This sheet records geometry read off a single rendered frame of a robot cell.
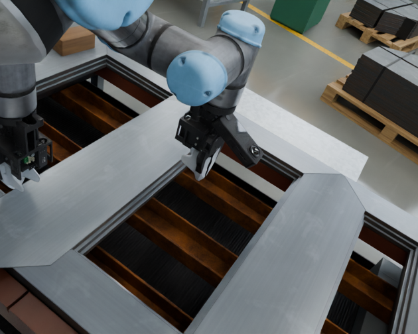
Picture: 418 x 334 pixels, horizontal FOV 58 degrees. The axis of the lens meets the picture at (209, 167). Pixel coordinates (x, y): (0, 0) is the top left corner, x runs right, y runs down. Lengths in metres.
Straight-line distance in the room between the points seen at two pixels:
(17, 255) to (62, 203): 0.13
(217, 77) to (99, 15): 0.36
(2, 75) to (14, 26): 0.45
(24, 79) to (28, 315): 0.38
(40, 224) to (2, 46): 0.62
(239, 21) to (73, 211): 0.47
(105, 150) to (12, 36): 0.76
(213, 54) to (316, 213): 0.55
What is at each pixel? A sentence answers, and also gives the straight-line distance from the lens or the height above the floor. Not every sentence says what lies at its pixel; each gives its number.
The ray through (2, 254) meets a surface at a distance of 0.76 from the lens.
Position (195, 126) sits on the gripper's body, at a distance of 0.73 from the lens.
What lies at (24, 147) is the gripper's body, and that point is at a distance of 0.70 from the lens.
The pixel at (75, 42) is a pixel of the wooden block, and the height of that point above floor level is 0.89.
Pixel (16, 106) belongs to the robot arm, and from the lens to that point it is 0.66.
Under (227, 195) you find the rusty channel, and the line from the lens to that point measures 1.14.
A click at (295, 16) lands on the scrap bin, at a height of 0.14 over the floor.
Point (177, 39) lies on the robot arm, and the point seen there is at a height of 1.24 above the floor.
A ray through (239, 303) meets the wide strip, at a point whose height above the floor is 0.85.
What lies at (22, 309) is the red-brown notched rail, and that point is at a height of 0.83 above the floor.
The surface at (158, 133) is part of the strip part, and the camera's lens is 1.00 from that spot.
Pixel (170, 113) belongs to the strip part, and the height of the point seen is 0.85.
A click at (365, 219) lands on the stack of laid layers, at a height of 0.83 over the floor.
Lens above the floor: 1.48
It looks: 42 degrees down
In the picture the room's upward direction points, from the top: 20 degrees clockwise
